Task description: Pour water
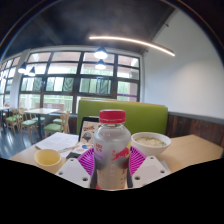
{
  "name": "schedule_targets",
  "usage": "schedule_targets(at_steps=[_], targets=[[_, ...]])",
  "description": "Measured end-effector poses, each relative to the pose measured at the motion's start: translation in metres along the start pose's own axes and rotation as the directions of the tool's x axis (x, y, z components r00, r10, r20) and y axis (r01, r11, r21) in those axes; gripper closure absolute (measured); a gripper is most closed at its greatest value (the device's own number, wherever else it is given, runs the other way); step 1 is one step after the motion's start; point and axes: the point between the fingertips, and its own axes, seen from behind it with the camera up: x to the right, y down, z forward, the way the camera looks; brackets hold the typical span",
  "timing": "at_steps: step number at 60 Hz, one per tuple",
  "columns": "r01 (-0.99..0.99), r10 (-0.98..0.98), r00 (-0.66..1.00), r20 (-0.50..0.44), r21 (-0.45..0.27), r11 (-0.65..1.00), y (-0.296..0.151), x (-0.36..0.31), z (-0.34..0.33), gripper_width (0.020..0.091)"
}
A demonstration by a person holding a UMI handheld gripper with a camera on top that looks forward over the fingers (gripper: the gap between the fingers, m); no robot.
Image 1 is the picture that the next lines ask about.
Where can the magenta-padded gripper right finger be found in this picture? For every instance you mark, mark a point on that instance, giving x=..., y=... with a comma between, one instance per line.
x=150, y=168

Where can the blue-capped white tube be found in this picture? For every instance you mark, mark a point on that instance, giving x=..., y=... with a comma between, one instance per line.
x=85, y=146

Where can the white paper sheets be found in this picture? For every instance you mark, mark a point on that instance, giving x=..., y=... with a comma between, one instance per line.
x=56, y=140

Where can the light wooden dining table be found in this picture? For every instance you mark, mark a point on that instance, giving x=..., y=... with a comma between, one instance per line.
x=41, y=110

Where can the sticker-covered black tablet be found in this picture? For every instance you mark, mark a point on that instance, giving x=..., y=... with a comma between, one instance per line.
x=87, y=130

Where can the green upholstered bench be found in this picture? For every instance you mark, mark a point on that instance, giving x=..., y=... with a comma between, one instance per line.
x=143, y=115

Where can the group of pendant lamps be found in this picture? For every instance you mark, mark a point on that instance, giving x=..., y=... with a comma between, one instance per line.
x=100, y=53

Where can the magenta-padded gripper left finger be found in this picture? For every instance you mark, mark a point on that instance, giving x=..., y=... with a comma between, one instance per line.
x=75, y=170

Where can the curved linear ceiling light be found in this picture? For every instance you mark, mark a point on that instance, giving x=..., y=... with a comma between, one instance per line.
x=133, y=41

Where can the group of green-seated wooden chairs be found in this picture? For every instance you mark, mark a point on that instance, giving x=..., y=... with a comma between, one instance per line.
x=28, y=122

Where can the red-capped silver drink bottle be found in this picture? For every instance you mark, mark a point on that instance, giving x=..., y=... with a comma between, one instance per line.
x=111, y=156

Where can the white bowl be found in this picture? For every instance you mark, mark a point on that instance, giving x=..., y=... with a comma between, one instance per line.
x=151, y=148

